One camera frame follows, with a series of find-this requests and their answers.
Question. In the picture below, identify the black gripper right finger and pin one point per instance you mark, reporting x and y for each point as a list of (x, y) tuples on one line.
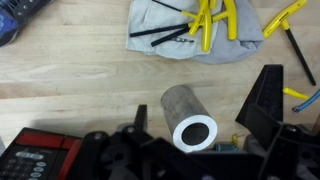
[(280, 140)]

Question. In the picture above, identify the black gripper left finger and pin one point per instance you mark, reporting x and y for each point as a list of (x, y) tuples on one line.
[(141, 120)]

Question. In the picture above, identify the aluminium hollow cylinder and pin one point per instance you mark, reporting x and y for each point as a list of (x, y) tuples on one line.
[(181, 106)]

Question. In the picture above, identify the black wedge hex key stand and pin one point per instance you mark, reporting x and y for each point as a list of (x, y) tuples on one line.
[(271, 83)]

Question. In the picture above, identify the grey crumpled cloth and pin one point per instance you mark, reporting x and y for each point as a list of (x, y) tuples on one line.
[(153, 20)]

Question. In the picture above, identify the red and black microwave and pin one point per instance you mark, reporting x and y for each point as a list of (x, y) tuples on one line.
[(30, 156)]

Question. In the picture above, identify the grey canvas sneaker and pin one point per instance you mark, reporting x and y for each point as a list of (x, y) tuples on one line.
[(16, 16)]

